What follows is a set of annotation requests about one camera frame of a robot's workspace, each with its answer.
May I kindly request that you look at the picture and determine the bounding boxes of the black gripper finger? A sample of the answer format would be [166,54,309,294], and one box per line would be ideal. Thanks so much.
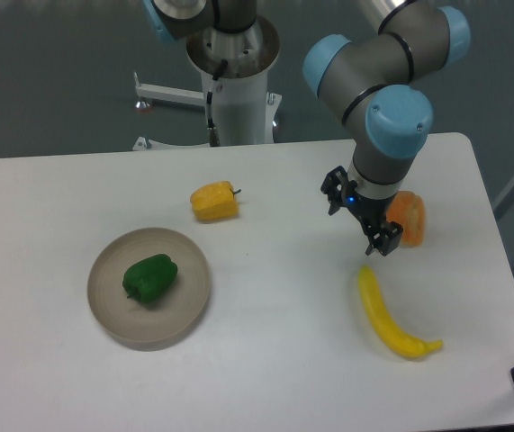
[320,166,358,216]
[364,220,403,257]

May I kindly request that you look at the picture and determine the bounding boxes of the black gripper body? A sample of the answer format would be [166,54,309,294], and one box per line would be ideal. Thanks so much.
[345,177,400,239]

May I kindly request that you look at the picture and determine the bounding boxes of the green bell pepper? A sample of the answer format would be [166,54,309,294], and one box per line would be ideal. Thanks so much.
[122,254,178,303]

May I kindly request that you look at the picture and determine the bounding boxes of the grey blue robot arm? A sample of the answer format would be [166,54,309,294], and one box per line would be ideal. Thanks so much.
[143,1,471,255]

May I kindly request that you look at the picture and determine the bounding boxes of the orange bell pepper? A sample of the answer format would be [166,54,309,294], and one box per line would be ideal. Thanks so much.
[386,191,427,248]

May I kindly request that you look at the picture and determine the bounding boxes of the yellow long chili pepper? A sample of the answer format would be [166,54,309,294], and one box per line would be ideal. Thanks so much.
[357,265,444,360]

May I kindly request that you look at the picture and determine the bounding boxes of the yellow bell pepper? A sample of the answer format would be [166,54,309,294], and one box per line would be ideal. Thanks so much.
[190,181,240,222]

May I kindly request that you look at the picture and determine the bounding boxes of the beige round plate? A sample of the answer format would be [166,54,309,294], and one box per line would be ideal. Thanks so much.
[86,228,212,351]

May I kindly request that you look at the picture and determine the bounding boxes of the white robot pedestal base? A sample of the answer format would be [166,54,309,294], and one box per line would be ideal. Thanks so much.
[133,15,282,147]

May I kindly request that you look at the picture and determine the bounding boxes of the black cable on pedestal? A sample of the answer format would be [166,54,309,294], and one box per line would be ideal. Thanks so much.
[205,58,229,148]

